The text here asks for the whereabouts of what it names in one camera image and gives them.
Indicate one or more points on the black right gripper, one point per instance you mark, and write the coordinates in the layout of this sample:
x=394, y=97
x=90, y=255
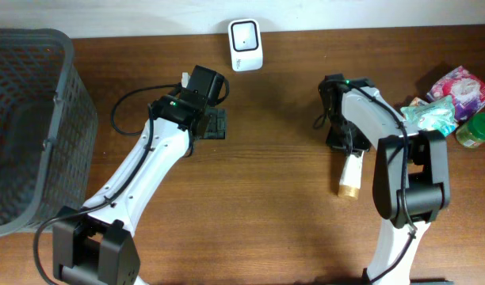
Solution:
x=360, y=142

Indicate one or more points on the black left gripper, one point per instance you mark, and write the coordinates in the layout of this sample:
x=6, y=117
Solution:
x=218, y=125

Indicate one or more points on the white tube gold cap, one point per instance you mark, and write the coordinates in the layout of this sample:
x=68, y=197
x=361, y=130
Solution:
x=350, y=181

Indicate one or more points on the orange tissue pack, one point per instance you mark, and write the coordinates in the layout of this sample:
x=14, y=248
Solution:
x=416, y=102

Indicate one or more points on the teal wet wipes pack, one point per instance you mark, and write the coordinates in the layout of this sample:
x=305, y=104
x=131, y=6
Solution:
x=439, y=115

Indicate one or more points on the red purple floral pack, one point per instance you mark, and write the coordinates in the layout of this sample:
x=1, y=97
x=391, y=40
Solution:
x=465, y=89

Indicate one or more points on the green lid jar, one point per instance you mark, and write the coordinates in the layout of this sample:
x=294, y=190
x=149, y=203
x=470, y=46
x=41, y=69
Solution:
x=472, y=133

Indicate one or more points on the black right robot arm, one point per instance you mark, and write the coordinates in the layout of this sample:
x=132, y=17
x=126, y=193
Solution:
x=411, y=177

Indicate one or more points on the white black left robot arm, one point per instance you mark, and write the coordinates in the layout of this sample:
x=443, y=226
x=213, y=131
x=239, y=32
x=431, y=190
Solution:
x=94, y=244

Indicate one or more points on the white barcode scanner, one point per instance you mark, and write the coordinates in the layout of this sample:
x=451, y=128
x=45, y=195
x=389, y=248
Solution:
x=245, y=45

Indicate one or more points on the grey plastic mesh basket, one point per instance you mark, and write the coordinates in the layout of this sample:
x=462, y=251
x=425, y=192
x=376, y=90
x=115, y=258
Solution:
x=48, y=127

